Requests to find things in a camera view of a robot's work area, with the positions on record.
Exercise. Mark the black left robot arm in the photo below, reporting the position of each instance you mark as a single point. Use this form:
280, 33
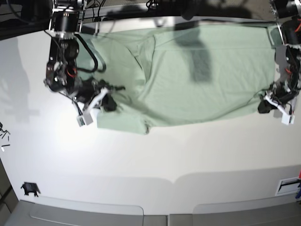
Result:
288, 20

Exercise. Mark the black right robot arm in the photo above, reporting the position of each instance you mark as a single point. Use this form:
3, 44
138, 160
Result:
62, 71

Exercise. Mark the black plastic bracket part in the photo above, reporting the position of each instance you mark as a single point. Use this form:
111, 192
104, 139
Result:
30, 188

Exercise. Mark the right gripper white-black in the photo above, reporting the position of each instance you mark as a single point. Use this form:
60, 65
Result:
82, 93

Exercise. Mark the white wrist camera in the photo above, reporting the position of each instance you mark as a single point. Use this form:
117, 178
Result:
87, 119
287, 119

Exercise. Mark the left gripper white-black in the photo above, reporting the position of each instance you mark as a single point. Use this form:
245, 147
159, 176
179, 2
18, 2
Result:
276, 96

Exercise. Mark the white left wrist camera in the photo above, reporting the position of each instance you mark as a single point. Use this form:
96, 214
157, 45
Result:
287, 119

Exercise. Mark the light green T-shirt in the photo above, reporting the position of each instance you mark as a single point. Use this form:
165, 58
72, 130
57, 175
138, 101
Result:
178, 76

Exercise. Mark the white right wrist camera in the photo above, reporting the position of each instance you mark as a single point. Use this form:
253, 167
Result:
87, 119

